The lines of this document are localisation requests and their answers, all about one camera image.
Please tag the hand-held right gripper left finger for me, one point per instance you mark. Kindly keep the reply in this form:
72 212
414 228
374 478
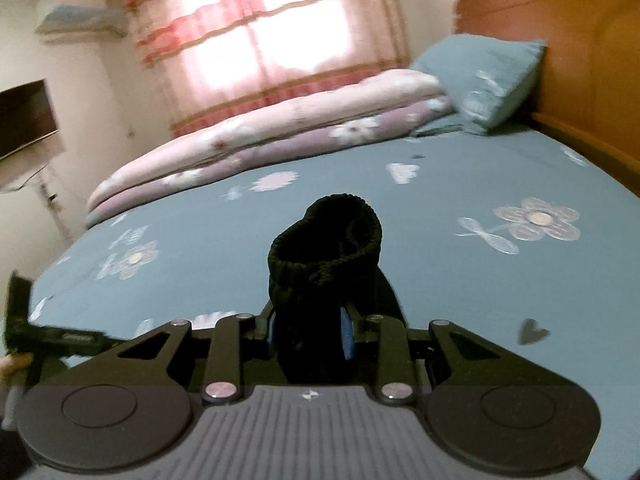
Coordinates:
271 332

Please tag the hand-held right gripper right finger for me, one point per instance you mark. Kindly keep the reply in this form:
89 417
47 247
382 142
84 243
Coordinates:
346 340

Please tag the black pants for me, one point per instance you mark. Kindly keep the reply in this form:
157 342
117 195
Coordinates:
320 300

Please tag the person's left hand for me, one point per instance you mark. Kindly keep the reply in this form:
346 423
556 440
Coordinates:
12 365

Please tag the blue floral bed sheet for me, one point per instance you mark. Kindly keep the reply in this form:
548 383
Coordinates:
450 285

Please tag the folded floral quilt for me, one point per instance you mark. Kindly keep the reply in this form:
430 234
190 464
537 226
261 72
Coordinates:
275 125

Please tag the blue pillow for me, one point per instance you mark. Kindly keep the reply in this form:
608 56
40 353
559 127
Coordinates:
445 127
480 80

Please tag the red striped curtain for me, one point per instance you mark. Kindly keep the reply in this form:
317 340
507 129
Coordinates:
265 45

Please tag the white air conditioner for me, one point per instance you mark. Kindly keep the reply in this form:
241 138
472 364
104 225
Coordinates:
80 17

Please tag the wooden headboard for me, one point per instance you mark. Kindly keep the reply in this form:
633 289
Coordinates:
590 50

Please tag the wall television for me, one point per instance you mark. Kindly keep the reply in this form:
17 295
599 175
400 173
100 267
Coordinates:
25 120

